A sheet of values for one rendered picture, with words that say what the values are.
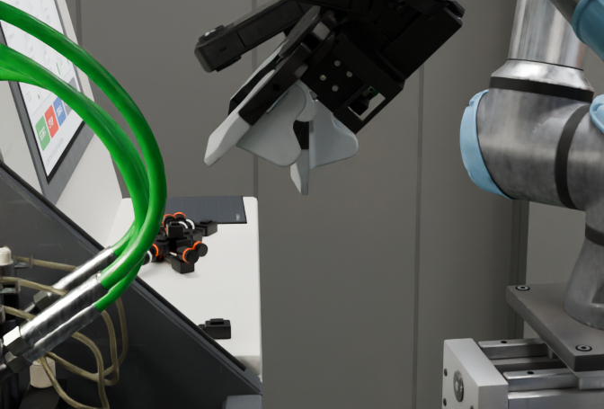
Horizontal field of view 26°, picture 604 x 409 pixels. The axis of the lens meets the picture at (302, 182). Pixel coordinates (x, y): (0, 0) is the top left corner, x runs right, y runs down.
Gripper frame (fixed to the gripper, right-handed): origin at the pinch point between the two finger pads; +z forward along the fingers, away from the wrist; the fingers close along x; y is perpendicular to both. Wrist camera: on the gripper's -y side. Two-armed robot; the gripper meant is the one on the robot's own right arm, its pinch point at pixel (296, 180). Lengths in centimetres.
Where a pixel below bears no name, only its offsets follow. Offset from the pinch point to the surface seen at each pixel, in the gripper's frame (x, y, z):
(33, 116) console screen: 42, -30, 2
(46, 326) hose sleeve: -13.2, -20.9, 8.8
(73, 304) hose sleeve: -13.1, -18.7, 6.9
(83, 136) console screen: 72, -28, 11
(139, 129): -12.9, -12.8, -7.5
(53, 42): -12.9, -19.3, -14.5
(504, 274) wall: 195, 59, 74
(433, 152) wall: 193, 40, 42
